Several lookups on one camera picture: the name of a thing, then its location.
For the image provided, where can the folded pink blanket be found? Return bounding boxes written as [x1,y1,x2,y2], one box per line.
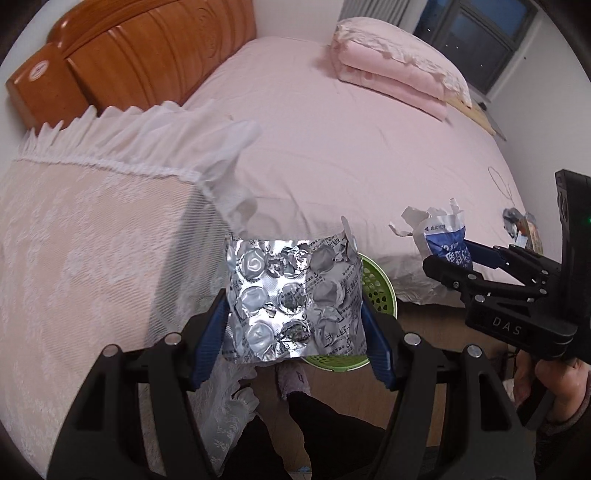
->
[329,17,473,122]

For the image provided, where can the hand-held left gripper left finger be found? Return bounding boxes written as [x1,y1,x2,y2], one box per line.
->
[46,288,232,480]

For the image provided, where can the person's black trouser leg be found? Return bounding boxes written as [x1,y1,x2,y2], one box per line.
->
[249,392,389,480]

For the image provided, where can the carved wooden headboard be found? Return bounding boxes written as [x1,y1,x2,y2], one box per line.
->
[6,0,257,131]

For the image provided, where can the person's right forearm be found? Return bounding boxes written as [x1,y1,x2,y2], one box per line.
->
[534,383,591,480]

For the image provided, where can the white lace tablecloth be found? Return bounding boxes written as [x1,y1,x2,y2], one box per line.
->
[0,102,262,477]

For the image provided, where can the white radiator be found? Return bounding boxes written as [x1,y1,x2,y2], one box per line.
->
[344,0,411,27]

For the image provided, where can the crumpled foil packet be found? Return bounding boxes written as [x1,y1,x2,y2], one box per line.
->
[502,208,525,241]

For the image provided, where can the pink bed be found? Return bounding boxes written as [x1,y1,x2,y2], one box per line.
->
[181,37,528,306]

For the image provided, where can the brown printed packet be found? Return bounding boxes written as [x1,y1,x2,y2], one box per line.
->
[517,213,544,254]

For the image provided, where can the silver blister pack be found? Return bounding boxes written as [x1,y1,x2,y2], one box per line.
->
[222,215,368,368]

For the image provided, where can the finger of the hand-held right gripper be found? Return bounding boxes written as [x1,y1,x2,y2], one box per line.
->
[463,239,561,274]
[422,255,552,303]

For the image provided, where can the person's right hand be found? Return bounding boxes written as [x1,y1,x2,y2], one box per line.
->
[512,348,591,431]

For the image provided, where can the person's patterned sock foot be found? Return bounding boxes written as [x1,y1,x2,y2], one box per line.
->
[276,367,311,402]

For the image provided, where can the blue white mask package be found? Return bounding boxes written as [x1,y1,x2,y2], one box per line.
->
[389,196,476,274]

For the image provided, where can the dark window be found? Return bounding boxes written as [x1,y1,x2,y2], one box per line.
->
[413,0,539,94]

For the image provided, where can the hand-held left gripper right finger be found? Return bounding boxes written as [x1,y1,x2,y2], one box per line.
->
[360,300,540,480]

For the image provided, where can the wooden board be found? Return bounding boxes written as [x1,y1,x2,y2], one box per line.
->
[445,95,509,140]

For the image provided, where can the green plastic basket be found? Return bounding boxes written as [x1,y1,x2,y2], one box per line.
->
[299,253,398,373]

